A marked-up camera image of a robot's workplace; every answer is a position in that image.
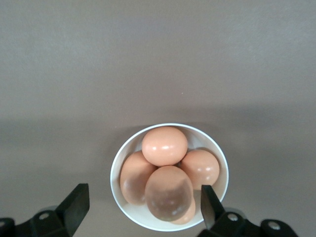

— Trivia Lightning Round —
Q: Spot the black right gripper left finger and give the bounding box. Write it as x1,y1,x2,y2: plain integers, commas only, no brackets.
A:
0,183,90,237

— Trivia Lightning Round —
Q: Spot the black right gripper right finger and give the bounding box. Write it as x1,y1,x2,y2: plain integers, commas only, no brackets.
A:
197,184,300,237

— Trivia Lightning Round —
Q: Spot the brown egg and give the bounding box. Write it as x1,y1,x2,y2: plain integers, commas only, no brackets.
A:
119,151,158,206
180,149,220,191
141,126,188,166
170,195,197,225
144,165,194,222

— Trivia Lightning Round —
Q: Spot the white round bowl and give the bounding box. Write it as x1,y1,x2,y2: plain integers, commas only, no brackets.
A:
110,123,229,232

